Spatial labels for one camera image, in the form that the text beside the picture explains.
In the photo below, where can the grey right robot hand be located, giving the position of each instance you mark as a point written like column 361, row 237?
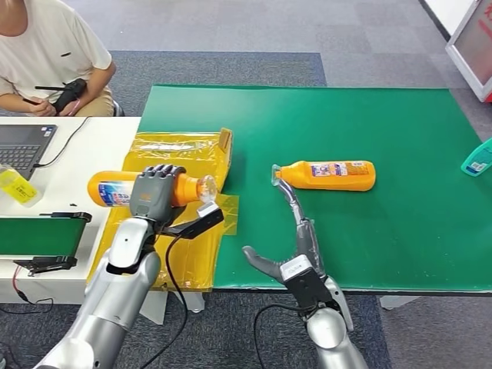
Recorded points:
column 307, row 239

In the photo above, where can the person's left hand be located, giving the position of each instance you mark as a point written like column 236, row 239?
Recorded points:
column 71, row 109

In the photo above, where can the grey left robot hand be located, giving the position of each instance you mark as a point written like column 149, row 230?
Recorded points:
column 153, row 196

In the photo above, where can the person's right hand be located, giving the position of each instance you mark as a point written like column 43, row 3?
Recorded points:
column 42, row 108

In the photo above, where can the black remote controller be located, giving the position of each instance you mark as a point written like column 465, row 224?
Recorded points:
column 69, row 94

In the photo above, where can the orange bottle clear cap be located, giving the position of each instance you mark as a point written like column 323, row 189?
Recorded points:
column 186, row 191
column 299, row 175

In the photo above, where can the person's right forearm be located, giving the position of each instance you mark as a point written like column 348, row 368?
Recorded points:
column 15, row 103

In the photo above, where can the person's left forearm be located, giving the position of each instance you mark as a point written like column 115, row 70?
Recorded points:
column 98, row 84

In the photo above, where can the clear bottle yellow label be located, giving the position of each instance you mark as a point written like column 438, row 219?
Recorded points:
column 21, row 189

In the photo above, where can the teal plastic bottle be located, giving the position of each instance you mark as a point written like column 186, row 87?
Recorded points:
column 478, row 160

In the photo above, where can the dark grey laptop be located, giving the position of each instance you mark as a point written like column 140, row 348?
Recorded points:
column 23, row 147

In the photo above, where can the person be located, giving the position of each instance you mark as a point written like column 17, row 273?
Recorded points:
column 42, row 46

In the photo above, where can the dark chair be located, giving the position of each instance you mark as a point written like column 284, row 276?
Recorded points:
column 119, row 109

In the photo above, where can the yellow taped cardboard box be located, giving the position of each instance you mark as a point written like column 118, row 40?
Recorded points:
column 200, row 254

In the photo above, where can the white table leg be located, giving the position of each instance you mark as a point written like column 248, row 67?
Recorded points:
column 155, row 305
column 190, row 300
column 398, row 301

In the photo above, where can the green table mat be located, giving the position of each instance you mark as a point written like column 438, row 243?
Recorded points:
column 345, row 127

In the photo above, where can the white framed sign board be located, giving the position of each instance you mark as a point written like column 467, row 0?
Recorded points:
column 472, row 51

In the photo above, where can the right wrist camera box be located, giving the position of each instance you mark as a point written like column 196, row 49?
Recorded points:
column 303, row 285

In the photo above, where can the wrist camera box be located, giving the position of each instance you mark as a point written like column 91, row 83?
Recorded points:
column 200, row 221
column 303, row 285

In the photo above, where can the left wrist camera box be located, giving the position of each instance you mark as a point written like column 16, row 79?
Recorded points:
column 200, row 221

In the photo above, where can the green belt black frame device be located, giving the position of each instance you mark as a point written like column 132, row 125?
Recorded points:
column 38, row 237

